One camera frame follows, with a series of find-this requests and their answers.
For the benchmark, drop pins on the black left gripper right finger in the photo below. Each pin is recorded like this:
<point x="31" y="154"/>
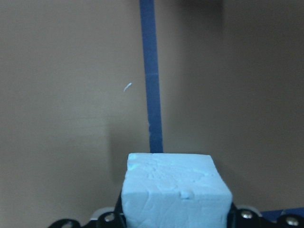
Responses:
<point x="246" y="216"/>

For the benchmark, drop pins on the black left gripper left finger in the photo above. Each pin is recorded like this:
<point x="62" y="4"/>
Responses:
<point x="108" y="217"/>

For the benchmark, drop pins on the light blue block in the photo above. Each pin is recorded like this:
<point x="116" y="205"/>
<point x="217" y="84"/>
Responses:
<point x="174" y="190"/>

